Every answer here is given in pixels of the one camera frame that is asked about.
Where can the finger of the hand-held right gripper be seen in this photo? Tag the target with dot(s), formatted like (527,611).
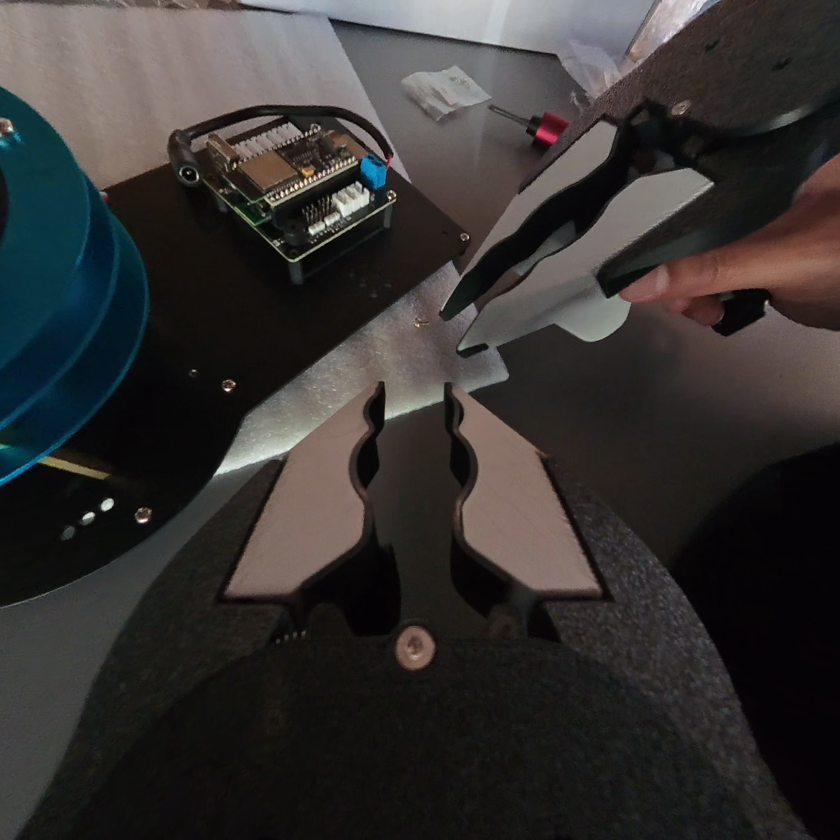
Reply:
(558,170)
(617,243)

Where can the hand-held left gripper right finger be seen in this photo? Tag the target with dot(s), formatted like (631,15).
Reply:
(518,518)

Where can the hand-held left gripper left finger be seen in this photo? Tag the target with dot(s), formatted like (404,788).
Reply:
(302,512)

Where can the red electric screwdriver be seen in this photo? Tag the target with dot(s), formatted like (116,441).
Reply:
(548,128)

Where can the blue toy robot arm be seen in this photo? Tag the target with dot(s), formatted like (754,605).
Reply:
(216,308)

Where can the person's right hand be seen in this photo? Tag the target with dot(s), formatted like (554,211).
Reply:
(787,262)

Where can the small clear screw bag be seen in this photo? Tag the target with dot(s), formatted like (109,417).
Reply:
(446,88)

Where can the white foam sheet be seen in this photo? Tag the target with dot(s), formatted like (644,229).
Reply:
(394,348)

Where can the black circuit board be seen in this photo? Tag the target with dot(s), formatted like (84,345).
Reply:
(295,177)

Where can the person's black top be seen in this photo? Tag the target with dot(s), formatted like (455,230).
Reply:
(774,590)

